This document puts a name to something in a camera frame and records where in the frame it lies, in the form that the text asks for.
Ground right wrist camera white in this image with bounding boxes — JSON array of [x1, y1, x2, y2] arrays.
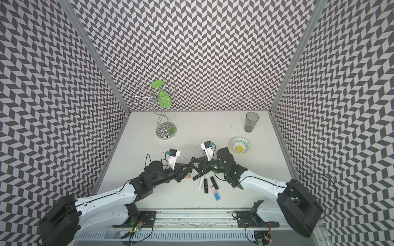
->
[[201, 140, 214, 162]]

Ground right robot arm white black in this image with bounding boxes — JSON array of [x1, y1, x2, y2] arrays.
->
[[189, 147, 323, 238]]

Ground pink blue gradient lipstick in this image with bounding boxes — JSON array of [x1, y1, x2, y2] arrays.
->
[[210, 185, 220, 201]]

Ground grey translucent cup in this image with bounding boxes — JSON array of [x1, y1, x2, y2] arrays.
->
[[244, 112, 259, 132]]

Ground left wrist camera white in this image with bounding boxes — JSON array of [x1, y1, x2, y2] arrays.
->
[[166, 149, 181, 170]]

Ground aluminium front rail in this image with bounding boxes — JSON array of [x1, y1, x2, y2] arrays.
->
[[98, 209, 291, 230]]

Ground black square lipstick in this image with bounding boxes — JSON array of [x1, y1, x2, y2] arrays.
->
[[210, 176, 219, 190]]

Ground patterned small bowl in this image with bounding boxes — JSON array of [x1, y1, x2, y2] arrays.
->
[[230, 137, 250, 154]]

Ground white lipstick tube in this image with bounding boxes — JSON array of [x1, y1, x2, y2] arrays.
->
[[198, 176, 205, 189]]

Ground wire jewelry tree green leaves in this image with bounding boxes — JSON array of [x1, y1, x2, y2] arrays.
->
[[134, 80, 177, 140]]

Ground black lipstick gold band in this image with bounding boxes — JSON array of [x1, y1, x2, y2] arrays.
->
[[203, 178, 208, 195]]

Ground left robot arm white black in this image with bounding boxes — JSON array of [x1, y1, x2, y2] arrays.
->
[[38, 161, 194, 246]]

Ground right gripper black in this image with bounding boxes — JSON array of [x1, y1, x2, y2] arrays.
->
[[189, 155, 228, 175]]

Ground clear plastic lipstick organizer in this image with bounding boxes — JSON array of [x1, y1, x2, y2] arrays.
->
[[175, 144, 207, 164]]

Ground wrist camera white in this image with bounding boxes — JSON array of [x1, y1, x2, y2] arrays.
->
[[166, 149, 181, 170], [201, 140, 214, 162]]

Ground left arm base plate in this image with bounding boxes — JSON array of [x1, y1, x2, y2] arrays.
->
[[113, 210, 157, 228]]

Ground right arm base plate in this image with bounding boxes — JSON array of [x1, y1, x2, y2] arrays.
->
[[232, 211, 280, 228]]

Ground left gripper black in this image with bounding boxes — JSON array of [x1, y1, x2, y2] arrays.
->
[[151, 162, 193, 188]]

